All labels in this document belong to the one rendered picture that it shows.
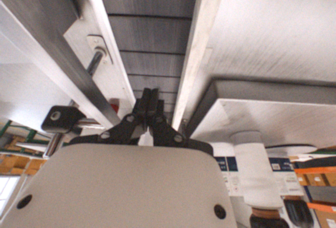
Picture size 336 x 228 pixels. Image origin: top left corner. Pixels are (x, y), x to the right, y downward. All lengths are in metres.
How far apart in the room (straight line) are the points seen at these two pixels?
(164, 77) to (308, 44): 0.23
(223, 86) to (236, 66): 0.04
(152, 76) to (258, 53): 0.18
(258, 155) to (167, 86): 0.33
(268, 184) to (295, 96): 0.22
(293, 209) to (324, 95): 0.55
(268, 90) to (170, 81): 0.20
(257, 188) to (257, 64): 0.30
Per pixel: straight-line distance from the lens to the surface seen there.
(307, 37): 0.28
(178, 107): 0.18
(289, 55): 0.29
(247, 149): 0.43
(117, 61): 0.18
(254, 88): 0.29
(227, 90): 0.26
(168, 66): 0.17
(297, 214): 0.83
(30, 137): 2.29
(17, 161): 4.53
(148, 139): 0.27
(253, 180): 0.42
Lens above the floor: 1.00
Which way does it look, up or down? 32 degrees down
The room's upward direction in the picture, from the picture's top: 178 degrees counter-clockwise
